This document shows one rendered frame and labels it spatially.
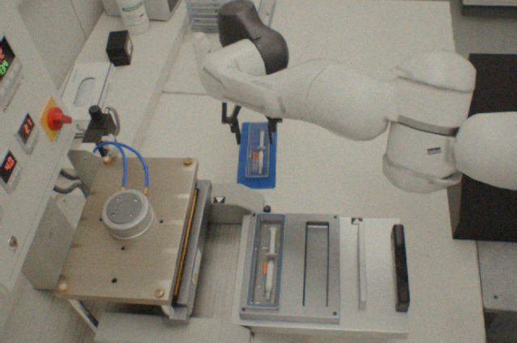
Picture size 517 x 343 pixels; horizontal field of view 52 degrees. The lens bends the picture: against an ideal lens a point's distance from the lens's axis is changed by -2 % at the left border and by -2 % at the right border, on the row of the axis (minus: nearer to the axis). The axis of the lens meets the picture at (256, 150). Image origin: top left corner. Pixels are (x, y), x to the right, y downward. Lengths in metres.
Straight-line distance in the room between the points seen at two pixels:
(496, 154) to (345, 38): 1.07
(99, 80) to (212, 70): 0.61
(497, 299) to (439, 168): 0.50
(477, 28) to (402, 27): 1.35
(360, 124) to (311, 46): 0.96
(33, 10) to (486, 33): 2.27
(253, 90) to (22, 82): 0.36
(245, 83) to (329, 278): 0.36
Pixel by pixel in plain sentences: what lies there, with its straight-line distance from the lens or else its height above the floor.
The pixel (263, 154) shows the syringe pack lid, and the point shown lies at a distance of 1.39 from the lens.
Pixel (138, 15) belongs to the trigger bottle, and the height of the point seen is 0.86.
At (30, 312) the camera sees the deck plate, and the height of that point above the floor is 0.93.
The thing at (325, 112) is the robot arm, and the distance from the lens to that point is 0.81.
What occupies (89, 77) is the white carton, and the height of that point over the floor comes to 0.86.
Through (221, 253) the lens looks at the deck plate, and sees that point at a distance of 1.05.
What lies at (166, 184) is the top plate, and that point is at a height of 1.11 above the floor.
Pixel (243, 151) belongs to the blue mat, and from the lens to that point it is 1.43.
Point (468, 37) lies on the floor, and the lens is 3.05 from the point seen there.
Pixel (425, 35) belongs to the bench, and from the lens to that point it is 1.79.
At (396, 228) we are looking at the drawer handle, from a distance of 0.98.
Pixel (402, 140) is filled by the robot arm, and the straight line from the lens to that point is 0.81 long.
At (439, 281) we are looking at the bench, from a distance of 1.24.
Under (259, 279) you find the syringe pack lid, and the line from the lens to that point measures 0.93.
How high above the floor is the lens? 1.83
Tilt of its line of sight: 49 degrees down
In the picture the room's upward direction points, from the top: 8 degrees counter-clockwise
